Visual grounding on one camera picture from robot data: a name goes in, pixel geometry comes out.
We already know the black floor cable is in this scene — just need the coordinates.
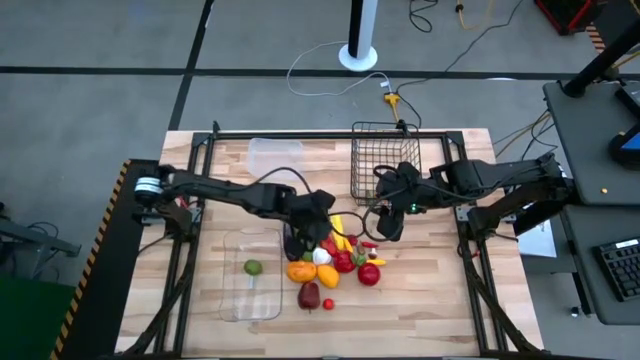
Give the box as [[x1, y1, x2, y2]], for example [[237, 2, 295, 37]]
[[394, 0, 524, 129]]

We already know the white paper sheet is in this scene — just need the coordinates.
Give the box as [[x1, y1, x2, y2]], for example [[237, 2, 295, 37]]
[[517, 219, 558, 259]]

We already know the grey metal stand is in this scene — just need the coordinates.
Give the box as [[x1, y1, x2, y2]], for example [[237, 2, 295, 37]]
[[0, 202, 82, 281]]

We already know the grey side desk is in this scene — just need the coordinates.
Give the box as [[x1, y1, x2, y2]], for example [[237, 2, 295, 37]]
[[542, 79, 640, 326]]

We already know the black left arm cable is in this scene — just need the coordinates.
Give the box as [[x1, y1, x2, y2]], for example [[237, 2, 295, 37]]
[[239, 166, 369, 236]]

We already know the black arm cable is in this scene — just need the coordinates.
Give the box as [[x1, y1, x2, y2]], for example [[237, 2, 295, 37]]
[[239, 166, 369, 236], [361, 164, 401, 244]]

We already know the orange bell pepper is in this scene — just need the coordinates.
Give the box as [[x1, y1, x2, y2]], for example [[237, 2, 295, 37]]
[[285, 260, 318, 285]]

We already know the dark red apple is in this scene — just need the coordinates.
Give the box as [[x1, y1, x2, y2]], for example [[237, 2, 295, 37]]
[[297, 281, 321, 312]]

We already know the orange citrus fruit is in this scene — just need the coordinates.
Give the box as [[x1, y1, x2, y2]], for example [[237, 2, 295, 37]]
[[316, 264, 341, 289]]

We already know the white black pole stand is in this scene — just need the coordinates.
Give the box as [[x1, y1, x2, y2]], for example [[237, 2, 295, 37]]
[[338, 0, 379, 72]]

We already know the black blue desk device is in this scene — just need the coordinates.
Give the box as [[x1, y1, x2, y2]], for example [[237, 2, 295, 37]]
[[607, 122, 640, 169]]

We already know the black wire basket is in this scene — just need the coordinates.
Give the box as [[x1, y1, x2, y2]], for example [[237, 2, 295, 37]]
[[349, 121, 424, 207]]

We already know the yellow power plug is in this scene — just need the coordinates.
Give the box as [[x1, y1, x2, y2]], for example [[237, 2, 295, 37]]
[[383, 91, 401, 121]]

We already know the white floor cable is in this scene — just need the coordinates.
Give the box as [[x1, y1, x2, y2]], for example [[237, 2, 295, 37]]
[[285, 39, 394, 97]]

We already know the purple eggplant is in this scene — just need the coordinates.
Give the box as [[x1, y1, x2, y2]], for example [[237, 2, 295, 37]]
[[282, 222, 301, 262]]

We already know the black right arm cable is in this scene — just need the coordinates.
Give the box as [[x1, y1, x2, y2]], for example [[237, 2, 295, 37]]
[[361, 164, 401, 244]]

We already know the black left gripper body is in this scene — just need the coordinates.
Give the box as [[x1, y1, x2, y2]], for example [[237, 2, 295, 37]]
[[287, 188, 337, 241]]

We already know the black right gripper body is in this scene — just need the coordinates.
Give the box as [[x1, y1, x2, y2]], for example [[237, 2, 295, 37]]
[[375, 160, 426, 211]]

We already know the clear plastic bin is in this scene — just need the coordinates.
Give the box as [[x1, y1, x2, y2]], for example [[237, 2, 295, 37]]
[[217, 228, 283, 324]]

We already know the coiled black cable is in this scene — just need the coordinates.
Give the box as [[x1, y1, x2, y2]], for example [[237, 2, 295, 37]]
[[408, 0, 440, 34]]

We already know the green panel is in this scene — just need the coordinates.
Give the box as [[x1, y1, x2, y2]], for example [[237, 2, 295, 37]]
[[0, 277, 76, 360]]

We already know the red tomato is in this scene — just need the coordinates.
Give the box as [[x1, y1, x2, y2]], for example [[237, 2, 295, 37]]
[[333, 249, 357, 274]]

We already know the red black case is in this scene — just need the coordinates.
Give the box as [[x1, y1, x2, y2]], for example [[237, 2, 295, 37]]
[[533, 0, 609, 37]]

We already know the black hazard striped platform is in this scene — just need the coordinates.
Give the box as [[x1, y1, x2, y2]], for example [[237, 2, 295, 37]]
[[49, 158, 160, 360]]

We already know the black keyboard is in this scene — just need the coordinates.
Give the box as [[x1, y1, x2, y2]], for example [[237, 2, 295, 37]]
[[593, 237, 640, 303]]

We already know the black aluminium table frame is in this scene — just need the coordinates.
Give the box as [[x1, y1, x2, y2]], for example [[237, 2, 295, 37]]
[[114, 119, 544, 359]]

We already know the frosted plastic container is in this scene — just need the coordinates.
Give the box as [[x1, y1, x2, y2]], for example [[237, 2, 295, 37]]
[[247, 137, 305, 175]]

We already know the yellow floor cable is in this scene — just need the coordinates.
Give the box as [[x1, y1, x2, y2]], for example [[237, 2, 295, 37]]
[[454, 0, 496, 31]]

